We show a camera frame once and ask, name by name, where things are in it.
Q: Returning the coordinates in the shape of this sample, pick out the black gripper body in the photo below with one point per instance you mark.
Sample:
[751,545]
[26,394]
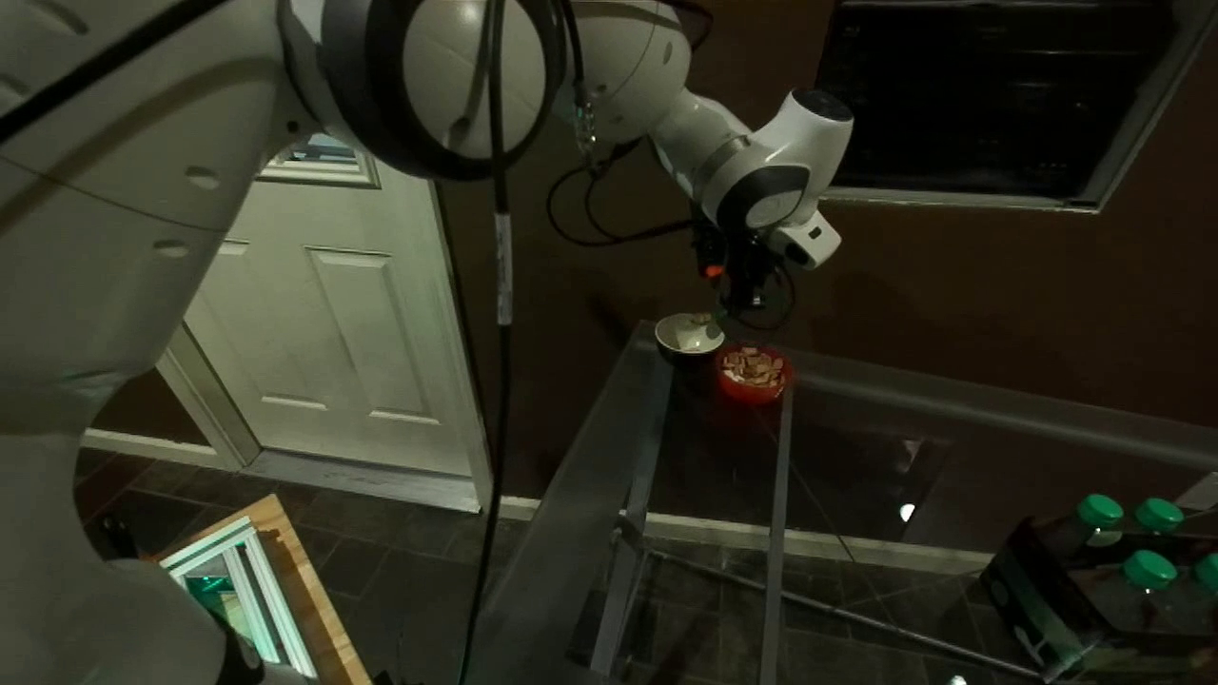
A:
[756,279]

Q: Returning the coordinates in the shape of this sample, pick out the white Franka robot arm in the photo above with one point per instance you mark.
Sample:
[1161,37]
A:
[114,202]

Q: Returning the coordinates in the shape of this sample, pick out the white ceramic bowl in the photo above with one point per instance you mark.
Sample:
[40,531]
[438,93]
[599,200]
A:
[690,337]

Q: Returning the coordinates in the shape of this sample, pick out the pink-red plastic bowl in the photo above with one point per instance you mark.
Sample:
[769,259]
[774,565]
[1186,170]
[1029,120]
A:
[751,387]

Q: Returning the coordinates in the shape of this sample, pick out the brown square cereal pile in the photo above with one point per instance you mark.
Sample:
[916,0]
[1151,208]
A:
[751,367]

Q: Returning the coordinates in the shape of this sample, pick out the glass desk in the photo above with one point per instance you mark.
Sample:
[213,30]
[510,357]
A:
[778,545]

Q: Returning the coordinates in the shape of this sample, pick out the dark framed window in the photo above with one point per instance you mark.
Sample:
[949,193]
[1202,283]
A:
[991,89]

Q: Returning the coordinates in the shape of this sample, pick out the white panel door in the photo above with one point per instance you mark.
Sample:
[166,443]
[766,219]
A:
[354,345]

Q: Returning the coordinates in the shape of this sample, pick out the green cap clear bottle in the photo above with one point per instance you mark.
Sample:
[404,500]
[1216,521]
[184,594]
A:
[1151,573]
[1207,573]
[1101,513]
[1159,515]

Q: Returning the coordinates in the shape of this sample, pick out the dark green bottle carton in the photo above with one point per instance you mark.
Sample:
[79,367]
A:
[1052,612]

